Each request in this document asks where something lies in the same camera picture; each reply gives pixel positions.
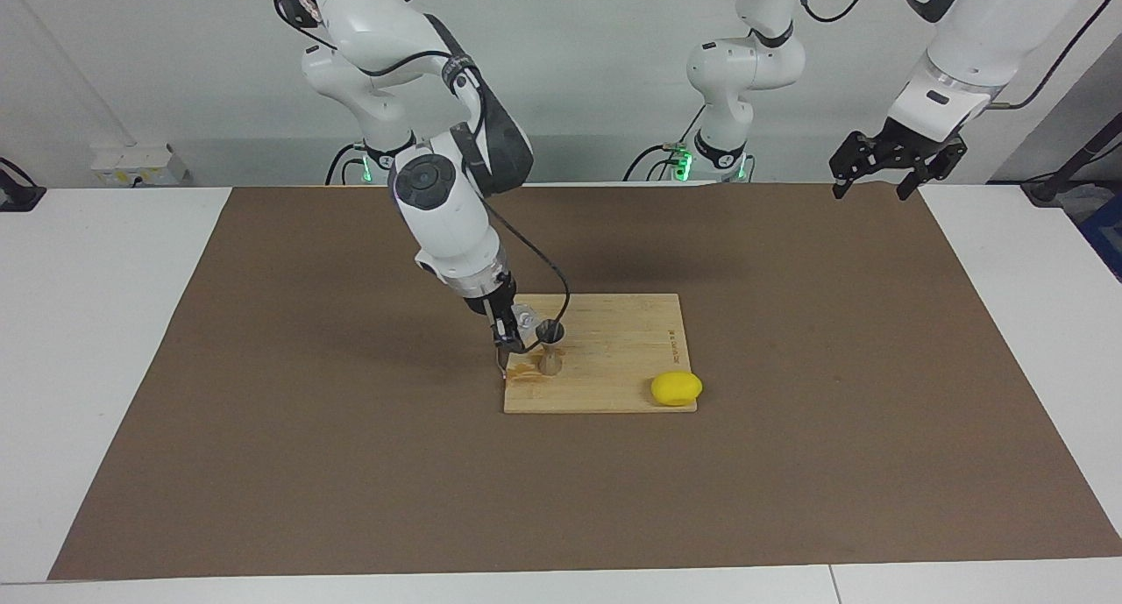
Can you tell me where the blue crate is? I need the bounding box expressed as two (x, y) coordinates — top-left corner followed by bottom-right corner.
(1076, 192), (1122, 281)

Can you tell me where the yellow lemon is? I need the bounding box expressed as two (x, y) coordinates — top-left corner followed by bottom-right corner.
(650, 371), (703, 408)

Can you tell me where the steel jigger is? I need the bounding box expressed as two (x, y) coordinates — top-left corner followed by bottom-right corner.
(536, 320), (567, 376)

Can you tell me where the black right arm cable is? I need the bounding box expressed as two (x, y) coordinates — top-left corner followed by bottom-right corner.
(359, 50), (572, 333)

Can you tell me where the black clamp base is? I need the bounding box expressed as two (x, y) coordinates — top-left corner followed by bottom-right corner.
(0, 157), (46, 212)

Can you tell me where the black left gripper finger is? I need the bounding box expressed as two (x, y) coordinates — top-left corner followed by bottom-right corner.
(896, 141), (968, 202)
(830, 132), (884, 200)

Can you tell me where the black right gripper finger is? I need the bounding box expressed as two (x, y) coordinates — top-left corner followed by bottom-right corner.
(491, 310), (529, 356)

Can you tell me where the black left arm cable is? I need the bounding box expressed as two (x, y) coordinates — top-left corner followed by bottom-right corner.
(793, 0), (1122, 110)

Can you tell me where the black base cable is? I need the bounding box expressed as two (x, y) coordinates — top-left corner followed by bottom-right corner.
(624, 104), (707, 182)
(326, 142), (369, 186)

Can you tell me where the white power strip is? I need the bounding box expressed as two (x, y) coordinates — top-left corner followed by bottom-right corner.
(90, 144), (189, 187)

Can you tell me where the black left base cable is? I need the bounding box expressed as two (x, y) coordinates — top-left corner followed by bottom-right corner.
(624, 104), (707, 182)

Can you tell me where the brown table mat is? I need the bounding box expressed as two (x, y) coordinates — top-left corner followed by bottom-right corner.
(48, 183), (1122, 580)

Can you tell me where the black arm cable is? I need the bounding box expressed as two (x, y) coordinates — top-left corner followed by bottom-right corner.
(359, 50), (572, 333)
(793, 0), (1122, 110)

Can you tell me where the black right base cable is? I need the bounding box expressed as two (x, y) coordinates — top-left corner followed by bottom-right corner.
(326, 142), (369, 186)

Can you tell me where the wooden cutting board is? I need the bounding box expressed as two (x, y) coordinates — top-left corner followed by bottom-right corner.
(495, 293), (699, 414)

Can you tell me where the black stand leg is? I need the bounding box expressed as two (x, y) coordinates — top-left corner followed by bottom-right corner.
(1021, 113), (1122, 206)

